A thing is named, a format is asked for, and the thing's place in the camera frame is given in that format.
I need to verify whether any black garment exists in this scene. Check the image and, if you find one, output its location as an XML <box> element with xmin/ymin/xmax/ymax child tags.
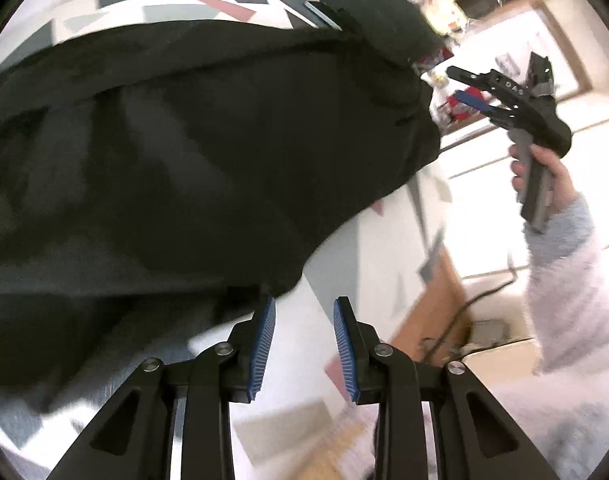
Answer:
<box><xmin>0</xmin><ymin>17</ymin><xmax>443</xmax><ymax>403</ymax></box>

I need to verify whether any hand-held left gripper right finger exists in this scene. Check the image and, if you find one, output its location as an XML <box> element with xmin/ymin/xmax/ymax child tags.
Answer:
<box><xmin>333</xmin><ymin>296</ymin><xmax>560</xmax><ymax>480</ymax></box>

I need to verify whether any black floor cable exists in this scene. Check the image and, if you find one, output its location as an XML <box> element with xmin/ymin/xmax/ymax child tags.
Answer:
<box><xmin>423</xmin><ymin>280</ymin><xmax>516</xmax><ymax>361</ymax></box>

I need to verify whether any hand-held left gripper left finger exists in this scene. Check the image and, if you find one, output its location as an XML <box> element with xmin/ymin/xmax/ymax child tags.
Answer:
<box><xmin>48</xmin><ymin>295</ymin><xmax>277</xmax><ymax>480</ymax></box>

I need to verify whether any person's right forearm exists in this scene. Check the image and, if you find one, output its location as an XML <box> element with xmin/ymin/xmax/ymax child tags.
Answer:
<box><xmin>523</xmin><ymin>192</ymin><xmax>609</xmax><ymax>378</ymax></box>

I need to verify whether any patterned ironing board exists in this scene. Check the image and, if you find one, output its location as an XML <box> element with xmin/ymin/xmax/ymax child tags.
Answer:
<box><xmin>0</xmin><ymin>0</ymin><xmax>467</xmax><ymax>480</ymax></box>

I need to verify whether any person's right hand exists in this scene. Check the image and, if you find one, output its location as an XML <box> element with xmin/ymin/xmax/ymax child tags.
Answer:
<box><xmin>509</xmin><ymin>143</ymin><xmax>578</xmax><ymax>212</ymax></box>

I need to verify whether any wooden door frame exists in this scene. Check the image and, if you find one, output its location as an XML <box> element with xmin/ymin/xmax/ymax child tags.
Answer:
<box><xmin>444</xmin><ymin>0</ymin><xmax>594</xmax><ymax>138</ymax></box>

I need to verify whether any pale fluffy robe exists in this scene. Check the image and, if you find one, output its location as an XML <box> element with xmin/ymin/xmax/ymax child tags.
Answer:
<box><xmin>369</xmin><ymin>360</ymin><xmax>609</xmax><ymax>480</ymax></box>

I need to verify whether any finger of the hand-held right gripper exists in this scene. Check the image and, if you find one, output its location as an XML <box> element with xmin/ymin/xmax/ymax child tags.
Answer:
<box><xmin>447</xmin><ymin>65</ymin><xmax>495</xmax><ymax>89</ymax></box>
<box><xmin>453</xmin><ymin>91</ymin><xmax>508</xmax><ymax>120</ymax></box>

